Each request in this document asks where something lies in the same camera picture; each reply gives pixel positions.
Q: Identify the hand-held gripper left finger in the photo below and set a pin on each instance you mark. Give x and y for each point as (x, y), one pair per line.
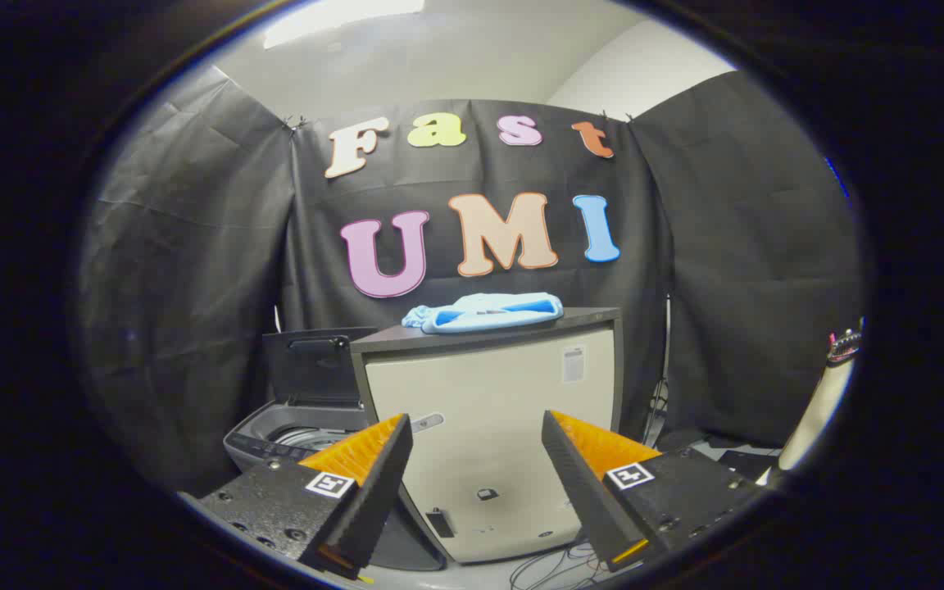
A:
(374, 492)

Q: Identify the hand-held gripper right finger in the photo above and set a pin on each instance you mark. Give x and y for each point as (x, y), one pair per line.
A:
(583, 492)

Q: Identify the grey washing machine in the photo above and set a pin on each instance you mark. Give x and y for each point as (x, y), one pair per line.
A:
(275, 434)

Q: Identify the light blue shirt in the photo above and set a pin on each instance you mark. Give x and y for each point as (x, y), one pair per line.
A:
(480, 315)

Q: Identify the beige cabinet with dark top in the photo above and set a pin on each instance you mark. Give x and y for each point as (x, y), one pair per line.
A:
(488, 393)

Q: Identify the dark flat floor box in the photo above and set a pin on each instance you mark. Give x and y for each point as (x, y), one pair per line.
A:
(746, 463)

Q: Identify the white tube with metal cap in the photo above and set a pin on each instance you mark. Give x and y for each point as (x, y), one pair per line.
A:
(820, 401)

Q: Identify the black backdrop cloth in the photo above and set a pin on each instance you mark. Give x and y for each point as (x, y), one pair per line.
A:
(193, 246)

